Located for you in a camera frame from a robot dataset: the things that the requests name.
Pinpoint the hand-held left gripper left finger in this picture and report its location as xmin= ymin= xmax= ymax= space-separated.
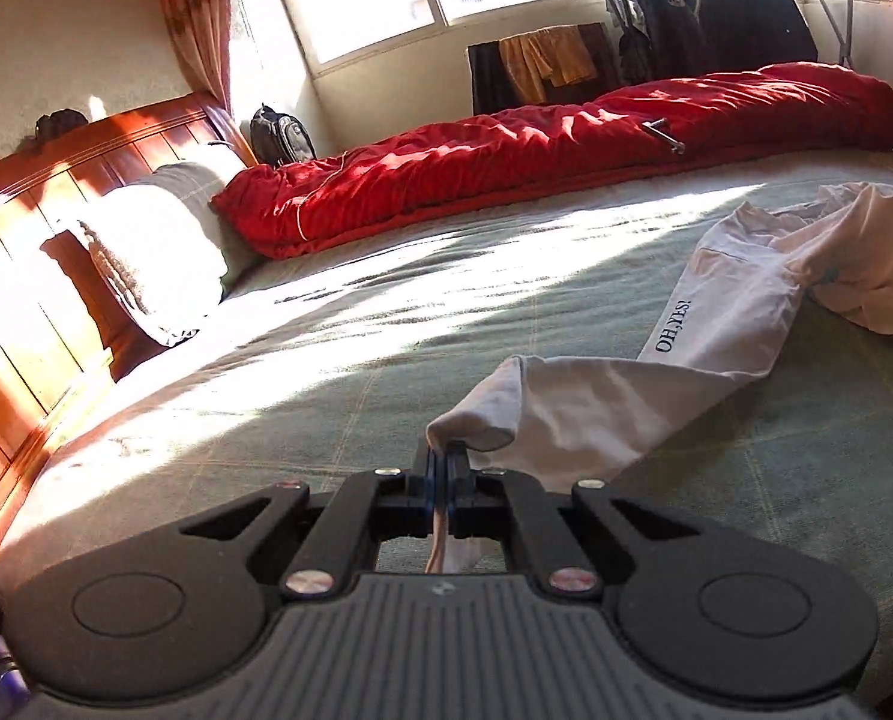
xmin=180 ymin=444 xmax=439 ymax=602

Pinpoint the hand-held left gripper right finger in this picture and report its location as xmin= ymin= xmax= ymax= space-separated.
xmin=450 ymin=444 xmax=706 ymax=595

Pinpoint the white shirt with sleeve lettering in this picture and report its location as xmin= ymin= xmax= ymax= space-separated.
xmin=425 ymin=181 xmax=879 ymax=575

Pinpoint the metal clothes drying rack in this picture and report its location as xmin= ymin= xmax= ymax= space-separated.
xmin=600 ymin=0 xmax=860 ymax=68

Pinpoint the bed with green plaid cover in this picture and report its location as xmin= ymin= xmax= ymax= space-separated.
xmin=0 ymin=142 xmax=893 ymax=691

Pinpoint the red quilt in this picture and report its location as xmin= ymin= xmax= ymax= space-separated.
xmin=210 ymin=60 xmax=893 ymax=262

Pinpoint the grey white pillow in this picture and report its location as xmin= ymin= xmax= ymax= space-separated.
xmin=79 ymin=142 xmax=263 ymax=346

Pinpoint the grey black backpack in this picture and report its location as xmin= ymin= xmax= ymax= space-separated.
xmin=249 ymin=103 xmax=319 ymax=168

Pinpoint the grey metal clamp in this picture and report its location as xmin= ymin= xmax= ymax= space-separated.
xmin=642 ymin=118 xmax=686 ymax=156

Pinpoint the black cloth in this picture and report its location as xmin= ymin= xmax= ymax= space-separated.
xmin=468 ymin=41 xmax=526 ymax=115

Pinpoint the wooden headboard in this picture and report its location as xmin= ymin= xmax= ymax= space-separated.
xmin=0 ymin=90 xmax=260 ymax=593

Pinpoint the orange cloth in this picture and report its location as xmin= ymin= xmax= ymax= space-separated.
xmin=501 ymin=26 xmax=598 ymax=102

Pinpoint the brown cloth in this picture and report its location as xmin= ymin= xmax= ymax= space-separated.
xmin=577 ymin=21 xmax=622 ymax=87

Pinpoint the dark jacket with round patch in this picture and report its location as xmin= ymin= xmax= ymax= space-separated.
xmin=619 ymin=0 xmax=706 ymax=83

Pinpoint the dark object on headboard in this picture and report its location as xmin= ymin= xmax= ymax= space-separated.
xmin=35 ymin=109 xmax=89 ymax=142

